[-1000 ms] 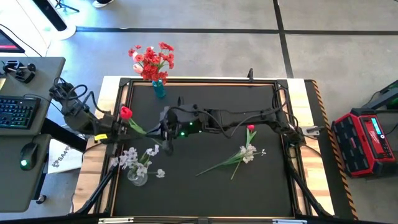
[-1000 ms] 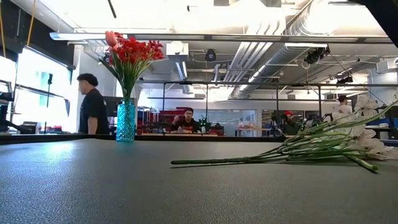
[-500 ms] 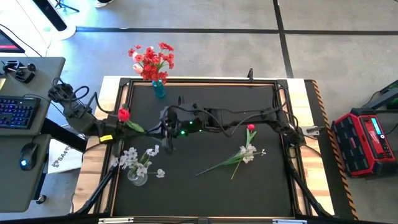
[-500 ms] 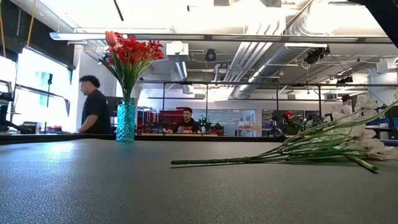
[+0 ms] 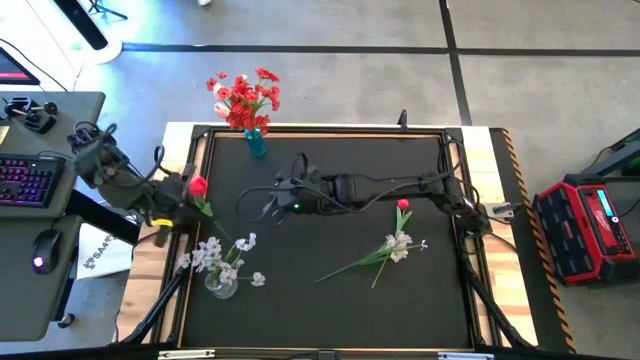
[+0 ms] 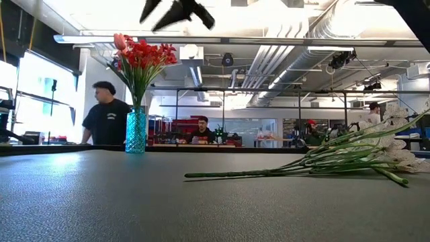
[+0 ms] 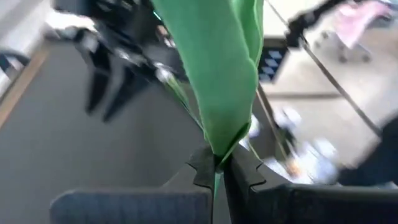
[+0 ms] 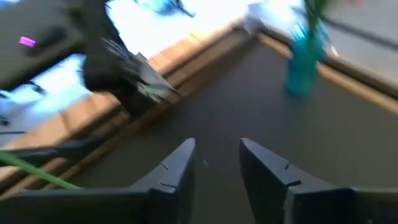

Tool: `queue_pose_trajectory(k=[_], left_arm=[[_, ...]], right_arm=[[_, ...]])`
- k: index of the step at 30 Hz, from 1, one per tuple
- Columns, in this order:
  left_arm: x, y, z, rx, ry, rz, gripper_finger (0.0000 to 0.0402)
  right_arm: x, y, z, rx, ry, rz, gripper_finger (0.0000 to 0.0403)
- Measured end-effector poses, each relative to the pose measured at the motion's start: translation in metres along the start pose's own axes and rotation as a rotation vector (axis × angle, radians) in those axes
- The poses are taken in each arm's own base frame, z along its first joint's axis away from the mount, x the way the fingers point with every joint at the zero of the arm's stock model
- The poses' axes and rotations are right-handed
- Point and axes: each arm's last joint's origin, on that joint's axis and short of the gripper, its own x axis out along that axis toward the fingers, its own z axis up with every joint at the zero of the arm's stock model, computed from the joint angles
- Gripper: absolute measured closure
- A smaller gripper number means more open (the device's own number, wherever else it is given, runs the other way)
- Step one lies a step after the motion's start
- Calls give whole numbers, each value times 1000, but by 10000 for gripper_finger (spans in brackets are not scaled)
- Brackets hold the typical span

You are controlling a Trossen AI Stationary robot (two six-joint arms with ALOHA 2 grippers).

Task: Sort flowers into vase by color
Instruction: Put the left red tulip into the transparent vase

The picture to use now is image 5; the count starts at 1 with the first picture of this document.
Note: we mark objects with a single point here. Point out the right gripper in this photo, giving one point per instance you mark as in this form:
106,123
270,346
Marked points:
305,192

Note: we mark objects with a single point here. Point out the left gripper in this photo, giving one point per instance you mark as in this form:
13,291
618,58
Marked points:
170,197

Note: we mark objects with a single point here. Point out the white artificial flower bunch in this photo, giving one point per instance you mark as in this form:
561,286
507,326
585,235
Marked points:
397,245
212,250

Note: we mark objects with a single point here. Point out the red artificial flower bunch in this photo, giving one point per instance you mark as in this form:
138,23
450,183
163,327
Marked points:
245,112

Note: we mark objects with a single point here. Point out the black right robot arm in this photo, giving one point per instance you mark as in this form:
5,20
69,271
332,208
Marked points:
400,190

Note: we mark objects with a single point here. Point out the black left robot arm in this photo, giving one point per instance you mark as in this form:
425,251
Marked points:
115,185

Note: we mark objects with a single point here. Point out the blue textured glass vase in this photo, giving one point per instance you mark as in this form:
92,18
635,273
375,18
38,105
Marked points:
256,145

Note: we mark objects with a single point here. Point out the clear glass vase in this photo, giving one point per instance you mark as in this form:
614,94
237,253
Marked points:
222,289

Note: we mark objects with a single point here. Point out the black desk support bar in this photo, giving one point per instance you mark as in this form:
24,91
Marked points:
100,217

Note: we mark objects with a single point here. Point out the white printed paper bag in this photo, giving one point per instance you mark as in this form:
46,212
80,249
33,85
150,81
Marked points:
100,260

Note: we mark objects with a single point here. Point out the black table mat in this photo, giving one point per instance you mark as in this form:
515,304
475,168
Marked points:
350,310

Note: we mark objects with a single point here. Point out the black computer mouse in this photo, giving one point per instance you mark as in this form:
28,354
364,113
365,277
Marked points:
45,252

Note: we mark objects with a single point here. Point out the black table clamp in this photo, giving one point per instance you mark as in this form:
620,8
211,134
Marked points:
403,119

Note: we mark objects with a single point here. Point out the black desk foot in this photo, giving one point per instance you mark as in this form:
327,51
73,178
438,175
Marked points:
66,320

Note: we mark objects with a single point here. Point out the black backlit keyboard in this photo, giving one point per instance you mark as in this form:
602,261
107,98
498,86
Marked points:
30,180

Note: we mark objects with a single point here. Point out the white floor base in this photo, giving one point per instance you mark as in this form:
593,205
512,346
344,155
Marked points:
112,52

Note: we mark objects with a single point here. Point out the grey computer desk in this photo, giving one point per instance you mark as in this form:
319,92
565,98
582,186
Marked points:
30,310

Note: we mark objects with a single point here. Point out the yellow sticky note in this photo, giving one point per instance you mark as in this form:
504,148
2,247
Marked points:
3,135

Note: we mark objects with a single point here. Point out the black flat panel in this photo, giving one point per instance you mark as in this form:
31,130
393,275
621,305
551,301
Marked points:
82,25

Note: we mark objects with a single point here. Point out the black tripod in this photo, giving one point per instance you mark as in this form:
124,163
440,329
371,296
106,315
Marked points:
100,7

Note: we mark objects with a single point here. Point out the dark computer screen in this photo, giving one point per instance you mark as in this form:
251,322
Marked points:
12,70

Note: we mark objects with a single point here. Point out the black hazard-striped edge panel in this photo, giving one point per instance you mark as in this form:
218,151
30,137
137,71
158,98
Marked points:
530,300

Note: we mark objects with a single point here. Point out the red and black tool box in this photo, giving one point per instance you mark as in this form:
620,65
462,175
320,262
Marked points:
575,230

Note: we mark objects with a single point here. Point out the black and green equipment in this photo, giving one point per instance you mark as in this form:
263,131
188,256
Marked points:
620,155

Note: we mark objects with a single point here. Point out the black diagonal frame strut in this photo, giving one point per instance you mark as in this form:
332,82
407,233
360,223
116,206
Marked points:
165,300
492,310

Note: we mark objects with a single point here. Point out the black aluminium table frame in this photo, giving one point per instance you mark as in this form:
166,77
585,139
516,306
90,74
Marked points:
380,130

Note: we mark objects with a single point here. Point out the silver metal bracket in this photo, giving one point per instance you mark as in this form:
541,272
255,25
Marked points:
185,354
465,356

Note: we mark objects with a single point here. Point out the black clamp mount device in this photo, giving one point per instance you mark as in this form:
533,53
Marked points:
35,120

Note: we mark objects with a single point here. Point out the grey metal side bracket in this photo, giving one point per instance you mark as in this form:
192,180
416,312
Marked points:
505,210

